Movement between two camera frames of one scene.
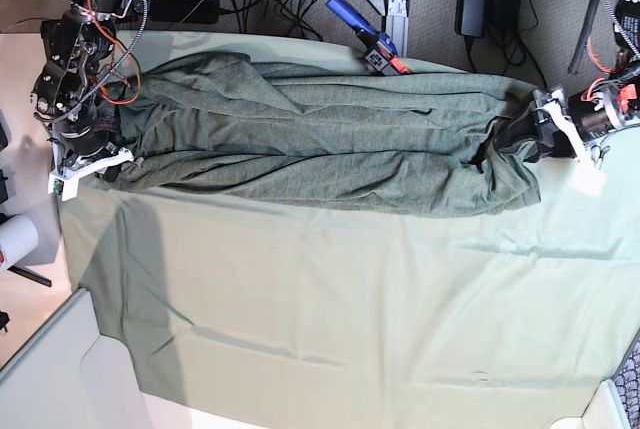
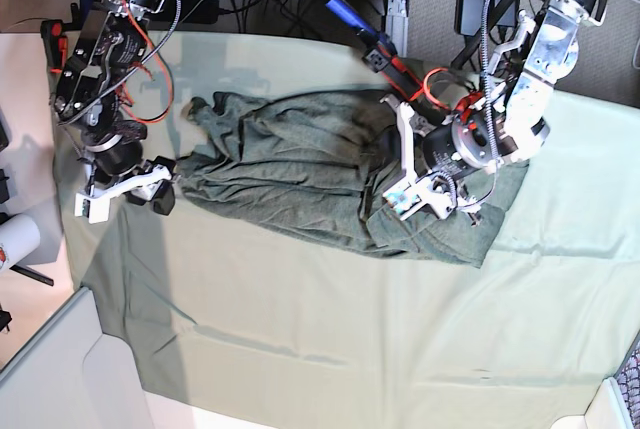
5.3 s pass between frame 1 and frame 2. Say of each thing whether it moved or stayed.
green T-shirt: moved
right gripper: moved
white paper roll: stayed
